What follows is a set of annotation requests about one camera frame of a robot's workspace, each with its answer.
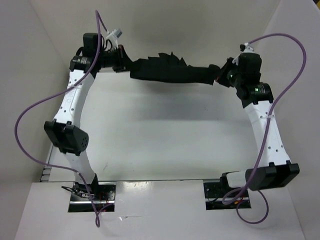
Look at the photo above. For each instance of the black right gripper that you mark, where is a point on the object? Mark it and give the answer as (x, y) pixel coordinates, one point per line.
(221, 77)

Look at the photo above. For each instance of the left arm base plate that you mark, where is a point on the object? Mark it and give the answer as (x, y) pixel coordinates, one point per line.
(103, 199)

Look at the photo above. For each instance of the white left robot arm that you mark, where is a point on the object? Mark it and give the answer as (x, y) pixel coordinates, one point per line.
(64, 131)

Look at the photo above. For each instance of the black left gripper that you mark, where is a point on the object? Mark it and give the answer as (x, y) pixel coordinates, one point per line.
(124, 63)

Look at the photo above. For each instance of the black skirt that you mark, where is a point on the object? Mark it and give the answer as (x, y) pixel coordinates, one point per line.
(168, 68)

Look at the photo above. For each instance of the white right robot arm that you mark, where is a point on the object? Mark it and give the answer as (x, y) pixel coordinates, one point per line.
(274, 168)

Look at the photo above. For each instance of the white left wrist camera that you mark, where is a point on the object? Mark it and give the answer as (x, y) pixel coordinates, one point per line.
(112, 38)

